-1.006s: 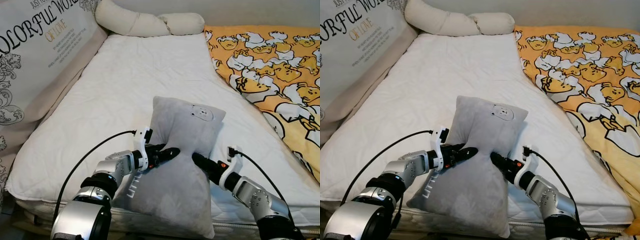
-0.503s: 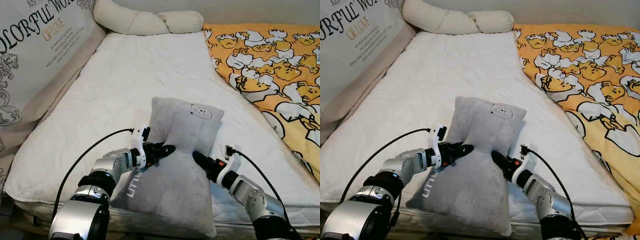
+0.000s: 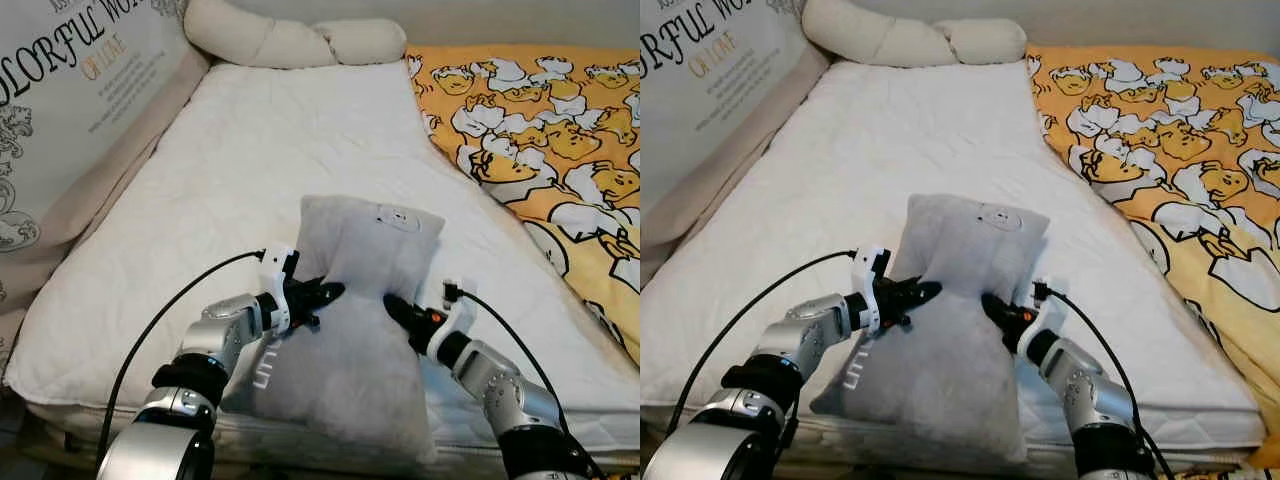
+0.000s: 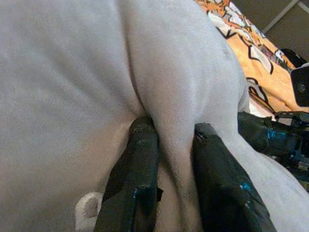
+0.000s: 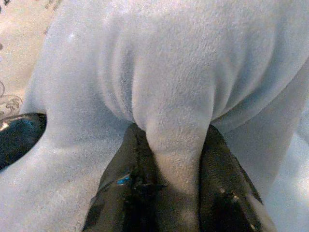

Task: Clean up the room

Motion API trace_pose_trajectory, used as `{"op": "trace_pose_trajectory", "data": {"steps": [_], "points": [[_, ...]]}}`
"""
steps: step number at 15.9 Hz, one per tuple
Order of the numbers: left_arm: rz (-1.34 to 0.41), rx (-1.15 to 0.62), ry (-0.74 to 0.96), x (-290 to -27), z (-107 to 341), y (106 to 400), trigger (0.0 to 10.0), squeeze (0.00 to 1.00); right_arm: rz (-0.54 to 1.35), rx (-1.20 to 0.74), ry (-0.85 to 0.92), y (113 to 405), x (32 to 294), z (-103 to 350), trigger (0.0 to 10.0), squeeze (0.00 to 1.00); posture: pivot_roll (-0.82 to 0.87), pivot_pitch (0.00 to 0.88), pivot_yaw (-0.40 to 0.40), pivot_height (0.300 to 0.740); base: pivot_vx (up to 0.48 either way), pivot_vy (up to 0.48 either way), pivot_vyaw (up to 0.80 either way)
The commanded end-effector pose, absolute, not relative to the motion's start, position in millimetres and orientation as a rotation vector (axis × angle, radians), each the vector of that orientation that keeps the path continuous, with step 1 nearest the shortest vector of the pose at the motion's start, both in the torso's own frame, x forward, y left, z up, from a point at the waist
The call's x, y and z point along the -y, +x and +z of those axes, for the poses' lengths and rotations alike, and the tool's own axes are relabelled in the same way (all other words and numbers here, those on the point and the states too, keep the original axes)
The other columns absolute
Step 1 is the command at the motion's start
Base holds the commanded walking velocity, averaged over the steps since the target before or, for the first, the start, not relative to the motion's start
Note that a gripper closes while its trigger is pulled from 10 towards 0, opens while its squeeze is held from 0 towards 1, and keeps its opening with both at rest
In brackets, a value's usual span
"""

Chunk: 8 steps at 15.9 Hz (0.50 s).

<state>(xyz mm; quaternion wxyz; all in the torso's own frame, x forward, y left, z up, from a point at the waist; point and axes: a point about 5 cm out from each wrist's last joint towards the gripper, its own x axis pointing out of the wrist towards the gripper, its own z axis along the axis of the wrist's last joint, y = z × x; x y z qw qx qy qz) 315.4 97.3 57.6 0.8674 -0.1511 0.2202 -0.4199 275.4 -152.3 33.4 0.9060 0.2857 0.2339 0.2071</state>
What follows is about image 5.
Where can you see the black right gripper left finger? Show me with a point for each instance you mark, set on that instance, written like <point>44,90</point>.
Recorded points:
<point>125,193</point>

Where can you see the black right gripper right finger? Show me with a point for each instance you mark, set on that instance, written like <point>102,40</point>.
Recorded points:
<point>224,193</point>

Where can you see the white fleece blanket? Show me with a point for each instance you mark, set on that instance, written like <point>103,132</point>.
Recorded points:
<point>169,72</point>

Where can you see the black glossy rounded object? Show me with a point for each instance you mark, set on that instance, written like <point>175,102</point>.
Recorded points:
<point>17,137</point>

